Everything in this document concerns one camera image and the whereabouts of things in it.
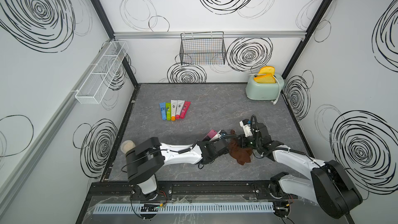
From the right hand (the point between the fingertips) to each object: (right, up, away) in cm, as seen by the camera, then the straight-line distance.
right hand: (235, 138), depth 87 cm
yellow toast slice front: (+23, +35, +10) cm, 43 cm away
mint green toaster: (+22, +27, +14) cm, 38 cm away
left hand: (-14, -2, -1) cm, 14 cm away
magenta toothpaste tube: (-14, +1, +4) cm, 14 cm away
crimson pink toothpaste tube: (-30, +16, +18) cm, 39 cm away
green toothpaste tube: (-41, +14, +15) cm, 46 cm away
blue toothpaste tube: (-45, +15, +15) cm, 50 cm away
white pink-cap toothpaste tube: (-35, +16, +17) cm, 42 cm away
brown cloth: (+2, -6, -6) cm, 9 cm away
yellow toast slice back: (+23, +41, +13) cm, 49 cm away
